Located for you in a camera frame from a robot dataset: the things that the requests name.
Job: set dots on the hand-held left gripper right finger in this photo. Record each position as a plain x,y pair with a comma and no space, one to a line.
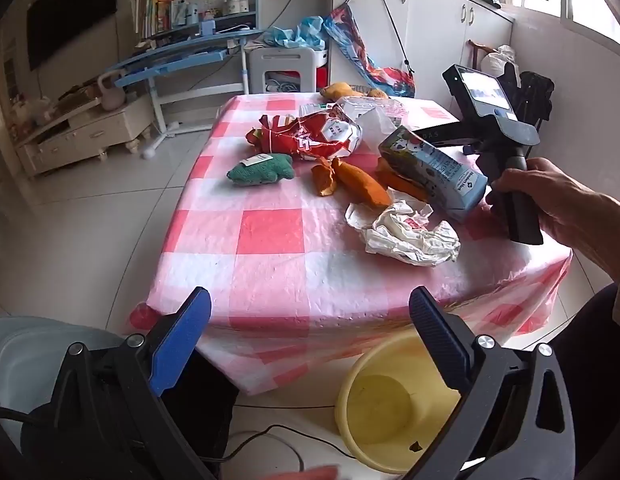
437,340

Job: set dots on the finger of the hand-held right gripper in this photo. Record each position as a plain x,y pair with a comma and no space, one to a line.
450,132

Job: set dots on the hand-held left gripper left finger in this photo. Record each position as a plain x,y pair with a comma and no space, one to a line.
182,335

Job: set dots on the blue and green milk carton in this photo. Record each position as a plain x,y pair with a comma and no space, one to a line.
435,170

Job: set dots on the yellow plastic bucket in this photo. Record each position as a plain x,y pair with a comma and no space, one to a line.
390,400

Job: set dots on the clear plastic bottle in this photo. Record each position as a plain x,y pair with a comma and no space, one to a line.
375,105

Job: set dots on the white paper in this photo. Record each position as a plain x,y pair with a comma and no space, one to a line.
410,232

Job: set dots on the red snack bag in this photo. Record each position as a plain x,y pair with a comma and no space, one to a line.
310,132

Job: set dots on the person's right hand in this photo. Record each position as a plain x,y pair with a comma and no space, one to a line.
560,200

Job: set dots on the black folding chair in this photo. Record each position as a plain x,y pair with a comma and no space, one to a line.
535,92

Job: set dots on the white bag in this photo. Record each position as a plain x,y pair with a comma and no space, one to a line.
500,57

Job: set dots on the wooden chair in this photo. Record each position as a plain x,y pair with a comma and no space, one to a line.
477,52

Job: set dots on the colourful kite bag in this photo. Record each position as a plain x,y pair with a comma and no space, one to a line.
370,65

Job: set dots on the white cabinet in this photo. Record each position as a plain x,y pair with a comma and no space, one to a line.
440,25

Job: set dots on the red white checkered tablecloth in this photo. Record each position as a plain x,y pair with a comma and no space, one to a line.
270,230

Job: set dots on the grey chair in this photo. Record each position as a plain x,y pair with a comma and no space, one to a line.
30,350

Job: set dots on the person's dark clothed leg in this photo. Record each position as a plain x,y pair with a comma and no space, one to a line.
600,385

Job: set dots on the grey plastic stool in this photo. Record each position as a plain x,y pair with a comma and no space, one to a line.
285,67

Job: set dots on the blue plastic bag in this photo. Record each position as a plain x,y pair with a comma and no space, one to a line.
295,32

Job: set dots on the cream television cabinet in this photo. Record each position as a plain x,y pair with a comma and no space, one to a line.
85,130

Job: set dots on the white pen cup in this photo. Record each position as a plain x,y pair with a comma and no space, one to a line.
237,5

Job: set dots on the pink kettlebell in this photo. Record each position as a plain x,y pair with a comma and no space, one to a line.
111,95

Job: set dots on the blue desk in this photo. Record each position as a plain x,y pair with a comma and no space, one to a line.
170,57

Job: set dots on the row of books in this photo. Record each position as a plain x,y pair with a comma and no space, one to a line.
150,17

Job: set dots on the black television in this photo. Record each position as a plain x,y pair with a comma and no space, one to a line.
70,10

